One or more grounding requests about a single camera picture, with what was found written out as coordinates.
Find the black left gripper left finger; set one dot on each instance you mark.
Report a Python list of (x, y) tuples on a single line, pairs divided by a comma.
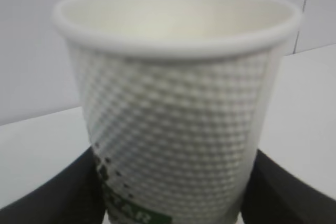
[(72, 196)]

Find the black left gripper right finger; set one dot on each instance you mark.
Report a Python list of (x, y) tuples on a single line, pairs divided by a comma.
[(273, 195)]

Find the white paper cup green logo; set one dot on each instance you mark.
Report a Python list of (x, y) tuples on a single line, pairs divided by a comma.
[(174, 95)]

